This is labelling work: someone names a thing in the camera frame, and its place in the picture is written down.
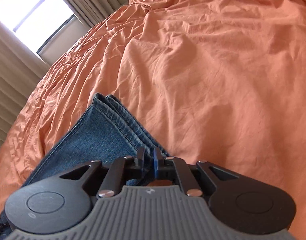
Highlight blue denim jeans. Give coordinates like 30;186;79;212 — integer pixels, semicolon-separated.
0;93;171;227

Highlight orange bed sheet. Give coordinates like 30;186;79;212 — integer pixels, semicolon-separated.
0;0;306;239

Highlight beige left curtain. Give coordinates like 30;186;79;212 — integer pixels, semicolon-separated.
0;22;49;148

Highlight window with dark frame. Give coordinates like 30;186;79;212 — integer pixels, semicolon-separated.
0;0;75;54

